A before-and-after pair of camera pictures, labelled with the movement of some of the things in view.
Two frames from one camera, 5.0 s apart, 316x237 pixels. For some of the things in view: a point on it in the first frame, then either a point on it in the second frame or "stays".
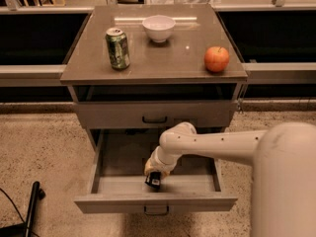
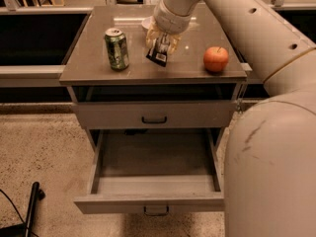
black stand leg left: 25,229 stays
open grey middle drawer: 197,184 stays
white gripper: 157,164 to 170,20
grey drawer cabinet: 141,69 stays
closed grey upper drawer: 156,114 stays
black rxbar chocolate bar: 154,180 to 157,52
